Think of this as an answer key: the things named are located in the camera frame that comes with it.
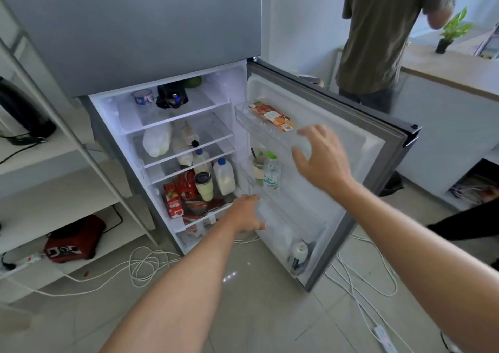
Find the green cap water bottle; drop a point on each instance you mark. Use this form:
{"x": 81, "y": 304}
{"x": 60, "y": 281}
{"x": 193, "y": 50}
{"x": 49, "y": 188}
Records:
{"x": 272, "y": 173}

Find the blue cap milk jug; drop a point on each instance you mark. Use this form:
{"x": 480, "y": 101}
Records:
{"x": 225, "y": 177}

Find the green fruit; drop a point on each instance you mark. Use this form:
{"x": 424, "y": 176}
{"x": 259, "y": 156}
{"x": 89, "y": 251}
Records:
{"x": 193, "y": 81}

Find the black cap clear bottle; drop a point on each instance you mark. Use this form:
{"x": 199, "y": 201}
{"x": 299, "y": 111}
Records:
{"x": 189, "y": 134}

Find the white shelf unit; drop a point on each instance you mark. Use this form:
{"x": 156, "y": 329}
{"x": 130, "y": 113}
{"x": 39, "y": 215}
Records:
{"x": 58, "y": 169}

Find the white power strip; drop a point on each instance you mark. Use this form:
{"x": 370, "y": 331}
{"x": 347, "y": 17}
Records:
{"x": 384, "y": 337}
{"x": 23, "y": 261}

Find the person's left hand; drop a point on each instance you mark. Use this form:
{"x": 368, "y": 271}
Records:
{"x": 243, "y": 214}

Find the person's right hand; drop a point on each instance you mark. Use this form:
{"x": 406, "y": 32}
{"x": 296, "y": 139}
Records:
{"x": 331, "y": 162}

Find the red juice carton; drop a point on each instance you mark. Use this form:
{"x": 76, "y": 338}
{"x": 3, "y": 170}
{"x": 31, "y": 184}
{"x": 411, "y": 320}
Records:
{"x": 173, "y": 202}

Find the red snack packet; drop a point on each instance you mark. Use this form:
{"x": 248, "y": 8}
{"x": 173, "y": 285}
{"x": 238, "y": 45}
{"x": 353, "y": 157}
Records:
{"x": 188, "y": 187}

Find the white plastic bag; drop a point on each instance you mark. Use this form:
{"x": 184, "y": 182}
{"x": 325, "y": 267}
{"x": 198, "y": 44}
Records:
{"x": 156, "y": 142}

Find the person's left forearm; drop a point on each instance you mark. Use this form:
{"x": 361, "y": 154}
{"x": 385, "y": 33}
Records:
{"x": 179, "y": 286}

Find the black electric kettle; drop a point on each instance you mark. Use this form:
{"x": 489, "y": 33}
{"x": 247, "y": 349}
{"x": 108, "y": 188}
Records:
{"x": 23, "y": 111}

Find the cream tumbler black lid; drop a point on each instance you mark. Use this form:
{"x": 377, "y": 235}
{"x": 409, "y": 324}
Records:
{"x": 204, "y": 189}

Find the person's right forearm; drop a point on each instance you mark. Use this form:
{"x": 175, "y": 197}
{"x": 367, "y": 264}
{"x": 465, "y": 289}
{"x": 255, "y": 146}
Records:
{"x": 421, "y": 247}

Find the person's left thumb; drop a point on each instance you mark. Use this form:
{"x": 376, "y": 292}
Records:
{"x": 259, "y": 226}

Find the white bottle black base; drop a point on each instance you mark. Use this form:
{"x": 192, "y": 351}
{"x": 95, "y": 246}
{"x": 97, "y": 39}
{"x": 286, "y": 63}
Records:
{"x": 299, "y": 253}

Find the person's right thumb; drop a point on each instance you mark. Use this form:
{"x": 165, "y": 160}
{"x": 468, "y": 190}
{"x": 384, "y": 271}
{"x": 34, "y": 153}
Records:
{"x": 301, "y": 161}

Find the white bottle blue cap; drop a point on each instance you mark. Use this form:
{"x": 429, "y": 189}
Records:
{"x": 201, "y": 162}

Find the glass jar with straw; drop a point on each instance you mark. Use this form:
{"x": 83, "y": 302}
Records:
{"x": 258, "y": 169}

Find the black fabric item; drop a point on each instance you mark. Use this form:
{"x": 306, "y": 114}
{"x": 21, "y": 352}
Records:
{"x": 467, "y": 222}

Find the green potted plant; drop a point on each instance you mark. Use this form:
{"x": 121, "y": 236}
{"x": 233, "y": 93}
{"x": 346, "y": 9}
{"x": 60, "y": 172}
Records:
{"x": 454, "y": 27}

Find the white round tub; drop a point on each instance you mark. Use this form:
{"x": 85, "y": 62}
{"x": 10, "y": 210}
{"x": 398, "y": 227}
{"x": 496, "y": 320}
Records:
{"x": 143, "y": 98}

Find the grey refrigerator door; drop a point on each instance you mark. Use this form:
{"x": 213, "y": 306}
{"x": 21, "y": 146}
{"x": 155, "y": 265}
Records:
{"x": 353, "y": 158}

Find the red food packet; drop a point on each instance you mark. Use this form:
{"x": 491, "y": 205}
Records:
{"x": 200, "y": 207}

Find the white counter wooden top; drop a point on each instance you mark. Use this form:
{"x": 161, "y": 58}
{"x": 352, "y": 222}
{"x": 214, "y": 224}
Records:
{"x": 440, "y": 103}

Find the red appliance base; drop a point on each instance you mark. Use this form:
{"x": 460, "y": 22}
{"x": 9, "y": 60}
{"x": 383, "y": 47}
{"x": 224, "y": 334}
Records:
{"x": 76, "y": 239}

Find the orange juice carton pack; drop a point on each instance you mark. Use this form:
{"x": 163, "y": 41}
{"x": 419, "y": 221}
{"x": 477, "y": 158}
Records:
{"x": 273, "y": 116}

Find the grey refrigerator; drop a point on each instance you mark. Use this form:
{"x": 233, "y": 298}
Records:
{"x": 136, "y": 33}

